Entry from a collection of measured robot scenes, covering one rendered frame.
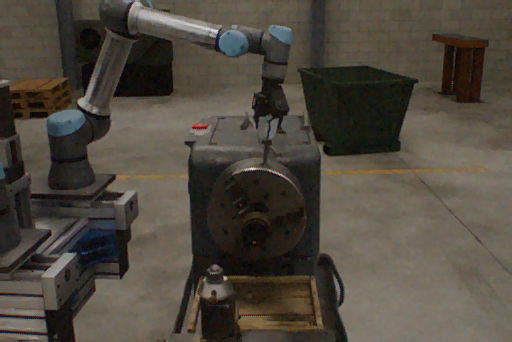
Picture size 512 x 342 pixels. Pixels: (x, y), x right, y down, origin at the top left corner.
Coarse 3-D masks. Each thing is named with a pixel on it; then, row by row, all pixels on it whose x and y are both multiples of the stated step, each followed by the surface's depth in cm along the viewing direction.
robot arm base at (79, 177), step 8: (56, 160) 183; (64, 160) 183; (72, 160) 183; (80, 160) 185; (88, 160) 190; (56, 168) 184; (64, 168) 183; (72, 168) 184; (80, 168) 185; (88, 168) 188; (48, 176) 187; (56, 176) 184; (64, 176) 183; (72, 176) 184; (80, 176) 186; (88, 176) 187; (48, 184) 187; (56, 184) 184; (64, 184) 183; (72, 184) 184; (80, 184) 185; (88, 184) 187
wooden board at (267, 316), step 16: (240, 288) 178; (256, 288) 177; (272, 288) 177; (288, 288) 177; (240, 304) 168; (256, 304) 168; (272, 304) 168; (288, 304) 168; (304, 304) 168; (192, 320) 157; (240, 320) 160; (256, 320) 160; (272, 320) 160; (288, 320) 160; (304, 320) 160; (320, 320) 156
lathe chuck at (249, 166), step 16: (224, 176) 182; (240, 176) 178; (256, 176) 178; (272, 176) 178; (288, 176) 181; (224, 192) 180; (256, 192) 180; (272, 192) 179; (288, 192) 179; (208, 208) 181; (224, 208) 181; (272, 208) 181; (304, 208) 184; (208, 224) 183; (224, 224) 183; (240, 224) 183; (288, 224) 183; (304, 224) 182; (224, 240) 185; (272, 240) 184; (288, 240) 184; (256, 256) 186; (272, 256) 186
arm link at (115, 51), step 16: (144, 0) 182; (112, 32) 181; (112, 48) 184; (128, 48) 186; (96, 64) 189; (112, 64) 186; (96, 80) 189; (112, 80) 189; (96, 96) 190; (112, 96) 194; (96, 112) 192; (96, 128) 193
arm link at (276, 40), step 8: (272, 32) 172; (280, 32) 171; (288, 32) 172; (264, 40) 173; (272, 40) 172; (280, 40) 172; (288, 40) 173; (264, 48) 173; (272, 48) 173; (280, 48) 172; (288, 48) 174; (264, 56) 177; (272, 56) 173; (280, 56) 173; (288, 56) 175; (280, 64) 174
